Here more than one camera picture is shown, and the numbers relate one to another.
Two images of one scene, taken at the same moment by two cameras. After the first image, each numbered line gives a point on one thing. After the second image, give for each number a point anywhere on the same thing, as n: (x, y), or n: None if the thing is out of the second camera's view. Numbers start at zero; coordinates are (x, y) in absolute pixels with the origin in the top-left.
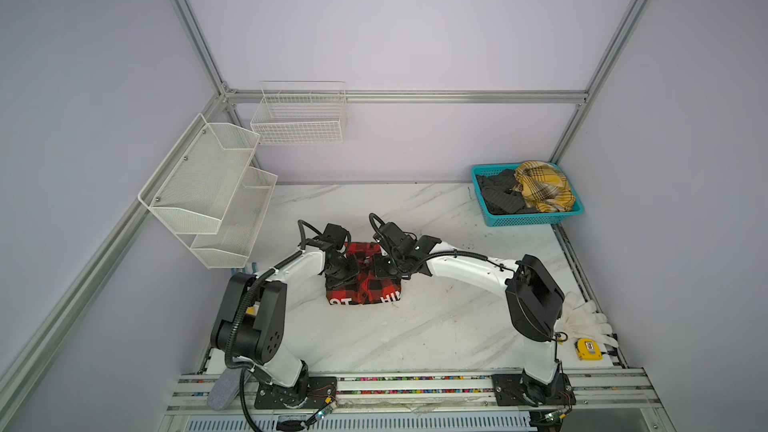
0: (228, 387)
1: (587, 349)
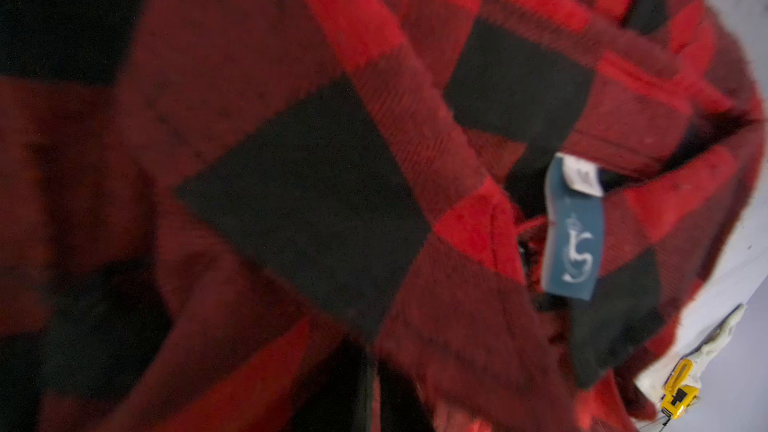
0: None
1: (678, 396)
